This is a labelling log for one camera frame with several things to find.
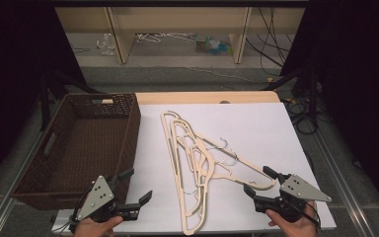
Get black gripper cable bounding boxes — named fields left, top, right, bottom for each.
left=295, top=205, right=324, bottom=233
left=68, top=189, right=93, bottom=233

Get hanging black cables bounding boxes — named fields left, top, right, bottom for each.
left=246, top=7, right=294, bottom=77

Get person's right hand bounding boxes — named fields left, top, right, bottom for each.
left=265, top=203, right=319, bottom=237

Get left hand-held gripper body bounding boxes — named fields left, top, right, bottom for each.
left=74, top=175, right=141, bottom=224

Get white hangers on floor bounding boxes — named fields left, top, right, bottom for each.
left=136, top=32, right=196, bottom=44

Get colourful plastic items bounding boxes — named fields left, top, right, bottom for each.
left=194, top=34, right=234, bottom=56

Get clear plastic bag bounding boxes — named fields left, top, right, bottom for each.
left=96, top=33, right=117, bottom=56

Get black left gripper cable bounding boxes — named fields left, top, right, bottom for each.
left=68, top=189, right=93, bottom=233

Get light wooden shelf unit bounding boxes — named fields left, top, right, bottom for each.
left=54, top=5, right=307, bottom=65

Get metal floor rail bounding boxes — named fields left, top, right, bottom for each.
left=0, top=129, right=45, bottom=237
left=309, top=122, right=374, bottom=237

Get brown woven basket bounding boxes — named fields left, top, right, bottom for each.
left=11, top=92, right=142, bottom=211

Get black curtain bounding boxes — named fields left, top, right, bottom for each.
left=0, top=0, right=88, bottom=194
left=279, top=0, right=379, bottom=213

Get black metal stand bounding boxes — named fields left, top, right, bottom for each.
left=261, top=63, right=322, bottom=132
left=38, top=68, right=102, bottom=132

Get person's left hand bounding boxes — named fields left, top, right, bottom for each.
left=73, top=214, right=124, bottom=237

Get beige plastic clothes hanger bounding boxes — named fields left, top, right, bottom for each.
left=180, top=144, right=236, bottom=228
left=171, top=118, right=278, bottom=193
left=169, top=118, right=241, bottom=186
left=160, top=111, right=219, bottom=236

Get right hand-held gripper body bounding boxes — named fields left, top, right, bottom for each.
left=253, top=174, right=333, bottom=224

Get black floor cables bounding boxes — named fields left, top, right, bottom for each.
left=280, top=97, right=325, bottom=136

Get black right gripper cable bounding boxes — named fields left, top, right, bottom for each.
left=295, top=205, right=324, bottom=233

